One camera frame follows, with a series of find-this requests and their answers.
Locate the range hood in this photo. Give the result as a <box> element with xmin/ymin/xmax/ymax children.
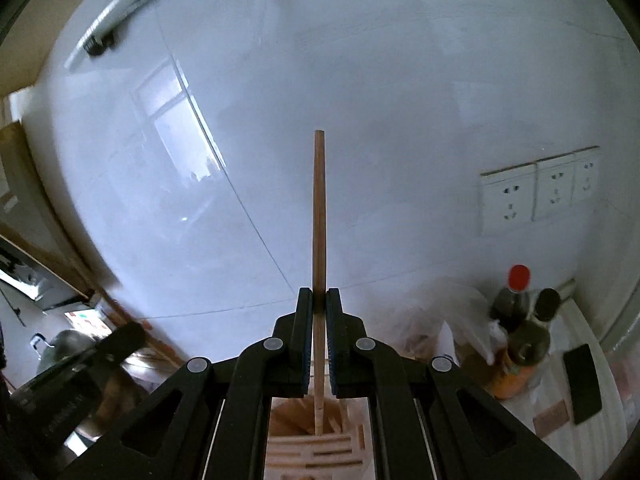
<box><xmin>0</xmin><ymin>234</ymin><xmax>92</xmax><ymax>317</ymax></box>

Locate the white wall socket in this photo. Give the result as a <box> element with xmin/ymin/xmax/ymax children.
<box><xmin>572</xmin><ymin>146</ymin><xmax>601</xmax><ymax>206</ymax></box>
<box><xmin>534</xmin><ymin>153</ymin><xmax>577</xmax><ymax>222</ymax></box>
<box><xmin>481</xmin><ymin>162</ymin><xmax>538</xmax><ymax>235</ymax></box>

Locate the orange packet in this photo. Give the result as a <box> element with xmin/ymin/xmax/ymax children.
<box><xmin>486</xmin><ymin>349</ymin><xmax>540</xmax><ymax>402</ymax></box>

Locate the black cap dark bottle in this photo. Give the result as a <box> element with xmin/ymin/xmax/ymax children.
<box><xmin>507</xmin><ymin>287</ymin><xmax>562</xmax><ymax>370</ymax></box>

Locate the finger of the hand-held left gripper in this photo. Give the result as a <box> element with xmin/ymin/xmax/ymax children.
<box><xmin>92</xmin><ymin>321</ymin><xmax>147</xmax><ymax>368</ymax></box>

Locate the black phone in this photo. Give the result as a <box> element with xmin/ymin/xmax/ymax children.
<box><xmin>563</xmin><ymin>343</ymin><xmax>603</xmax><ymax>426</ymax></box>

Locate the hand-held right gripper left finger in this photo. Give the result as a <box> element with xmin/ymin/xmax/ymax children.
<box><xmin>59</xmin><ymin>286</ymin><xmax>314</xmax><ymax>480</ymax></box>

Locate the metal pot with lid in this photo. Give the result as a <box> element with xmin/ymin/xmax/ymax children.
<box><xmin>29</xmin><ymin>328</ymin><xmax>103</xmax><ymax>378</ymax></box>

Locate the red cap sauce bottle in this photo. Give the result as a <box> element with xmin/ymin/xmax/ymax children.
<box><xmin>488</xmin><ymin>264</ymin><xmax>532</xmax><ymax>343</ymax></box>

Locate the clear plastic bag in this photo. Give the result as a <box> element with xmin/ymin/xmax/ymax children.
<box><xmin>389</xmin><ymin>279</ymin><xmax>503</xmax><ymax>378</ymax></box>

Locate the long wooden chopstick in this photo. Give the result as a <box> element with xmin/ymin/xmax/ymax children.
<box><xmin>312</xmin><ymin>130</ymin><xmax>327</xmax><ymax>436</ymax></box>

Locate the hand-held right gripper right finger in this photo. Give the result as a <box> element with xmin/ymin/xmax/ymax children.
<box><xmin>326</xmin><ymin>286</ymin><xmax>582</xmax><ymax>480</ymax></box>

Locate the brown card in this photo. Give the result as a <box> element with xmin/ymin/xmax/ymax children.
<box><xmin>533</xmin><ymin>402</ymin><xmax>571</xmax><ymax>435</ymax></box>

